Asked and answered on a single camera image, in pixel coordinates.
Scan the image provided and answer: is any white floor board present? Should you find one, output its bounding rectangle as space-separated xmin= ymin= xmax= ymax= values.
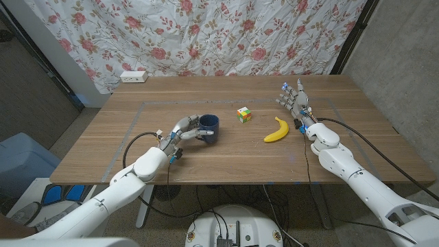
xmin=6 ymin=177 xmax=121 ymax=238

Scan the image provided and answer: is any white table leg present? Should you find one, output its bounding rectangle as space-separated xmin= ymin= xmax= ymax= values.
xmin=136 ymin=185 xmax=155 ymax=229

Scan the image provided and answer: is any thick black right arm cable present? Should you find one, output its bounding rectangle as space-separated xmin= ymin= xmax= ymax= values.
xmin=317 ymin=117 xmax=439 ymax=203

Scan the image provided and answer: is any black floor fan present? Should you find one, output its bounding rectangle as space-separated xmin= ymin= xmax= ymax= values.
xmin=153 ymin=185 xmax=182 ymax=202

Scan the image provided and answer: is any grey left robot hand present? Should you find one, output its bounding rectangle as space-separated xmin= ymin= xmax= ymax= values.
xmin=158 ymin=115 xmax=215 ymax=162

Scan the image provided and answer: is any black backdrop stand pole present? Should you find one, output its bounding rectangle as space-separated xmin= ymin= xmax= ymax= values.
xmin=329 ymin=0 xmax=380 ymax=75
xmin=0 ymin=5 xmax=86 ymax=113

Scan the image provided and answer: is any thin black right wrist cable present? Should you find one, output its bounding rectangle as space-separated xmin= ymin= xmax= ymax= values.
xmin=302 ymin=132 xmax=313 ymax=186

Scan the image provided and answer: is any grey table leg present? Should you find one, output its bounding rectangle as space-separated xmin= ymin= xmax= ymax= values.
xmin=310 ymin=183 xmax=333 ymax=230

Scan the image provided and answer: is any yellow toy banana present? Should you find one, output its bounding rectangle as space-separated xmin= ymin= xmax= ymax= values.
xmin=263 ymin=116 xmax=289 ymax=143

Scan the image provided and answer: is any white power strip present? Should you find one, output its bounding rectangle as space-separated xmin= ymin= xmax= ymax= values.
xmin=119 ymin=70 xmax=149 ymax=84

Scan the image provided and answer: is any person's brown leg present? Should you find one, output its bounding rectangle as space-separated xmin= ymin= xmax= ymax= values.
xmin=0 ymin=213 xmax=37 ymax=239

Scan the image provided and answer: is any blue black foot pedal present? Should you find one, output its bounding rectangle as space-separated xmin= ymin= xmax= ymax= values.
xmin=40 ymin=184 xmax=95 ymax=207

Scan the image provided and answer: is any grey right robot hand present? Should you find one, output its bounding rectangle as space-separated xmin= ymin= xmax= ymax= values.
xmin=275 ymin=78 xmax=318 ymax=130

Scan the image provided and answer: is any grey sneaker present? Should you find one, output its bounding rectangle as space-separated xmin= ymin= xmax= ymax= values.
xmin=34 ymin=202 xmax=82 ymax=233
xmin=9 ymin=202 xmax=42 ymax=226

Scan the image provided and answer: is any floral backdrop cloth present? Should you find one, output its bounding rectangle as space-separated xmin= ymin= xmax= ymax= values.
xmin=25 ymin=0 xmax=368 ymax=95

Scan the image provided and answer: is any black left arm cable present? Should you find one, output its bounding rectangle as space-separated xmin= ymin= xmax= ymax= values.
xmin=122 ymin=132 xmax=206 ymax=220

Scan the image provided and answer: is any dark blue mug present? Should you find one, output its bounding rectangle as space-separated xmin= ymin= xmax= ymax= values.
xmin=195 ymin=114 xmax=220 ymax=145

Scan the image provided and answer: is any white robot torso base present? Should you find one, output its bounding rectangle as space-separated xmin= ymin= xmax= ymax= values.
xmin=184 ymin=204 xmax=284 ymax=247

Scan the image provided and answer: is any white robot chest edge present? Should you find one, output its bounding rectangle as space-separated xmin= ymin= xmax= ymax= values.
xmin=0 ymin=237 xmax=141 ymax=247

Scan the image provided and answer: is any Rubik's cube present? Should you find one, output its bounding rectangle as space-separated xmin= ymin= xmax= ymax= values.
xmin=237 ymin=106 xmax=252 ymax=124

